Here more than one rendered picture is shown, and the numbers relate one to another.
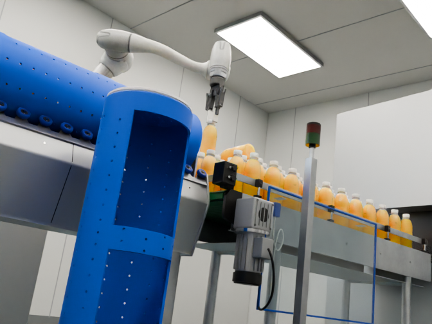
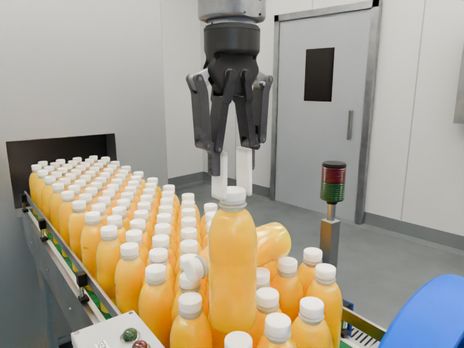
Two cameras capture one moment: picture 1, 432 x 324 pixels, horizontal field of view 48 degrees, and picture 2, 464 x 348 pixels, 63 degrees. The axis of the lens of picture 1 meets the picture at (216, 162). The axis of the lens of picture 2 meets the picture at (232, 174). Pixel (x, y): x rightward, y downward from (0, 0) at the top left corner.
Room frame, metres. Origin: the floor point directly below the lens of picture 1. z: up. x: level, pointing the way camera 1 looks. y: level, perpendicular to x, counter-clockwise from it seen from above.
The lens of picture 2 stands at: (2.23, 0.58, 1.46)
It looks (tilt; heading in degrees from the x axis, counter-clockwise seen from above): 13 degrees down; 271
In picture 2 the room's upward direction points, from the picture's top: straight up
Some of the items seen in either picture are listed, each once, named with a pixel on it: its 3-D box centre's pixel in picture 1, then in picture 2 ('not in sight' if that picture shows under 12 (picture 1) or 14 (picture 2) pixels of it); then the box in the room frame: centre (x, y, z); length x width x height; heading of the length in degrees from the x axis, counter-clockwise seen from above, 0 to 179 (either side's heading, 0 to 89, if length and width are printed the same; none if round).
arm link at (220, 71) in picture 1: (218, 74); (231, 2); (2.25, 0.05, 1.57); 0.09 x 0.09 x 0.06
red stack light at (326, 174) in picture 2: (313, 130); (333, 173); (1.99, -0.41, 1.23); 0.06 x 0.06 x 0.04
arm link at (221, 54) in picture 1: (220, 56); not in sight; (2.26, 0.05, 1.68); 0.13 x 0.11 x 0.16; 179
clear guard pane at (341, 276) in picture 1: (324, 260); not in sight; (2.21, -0.55, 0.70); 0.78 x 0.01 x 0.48; 128
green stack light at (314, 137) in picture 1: (312, 140); (332, 190); (1.99, -0.41, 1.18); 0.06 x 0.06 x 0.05
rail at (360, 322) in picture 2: (348, 215); (189, 225); (2.42, -0.70, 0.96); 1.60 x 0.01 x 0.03; 128
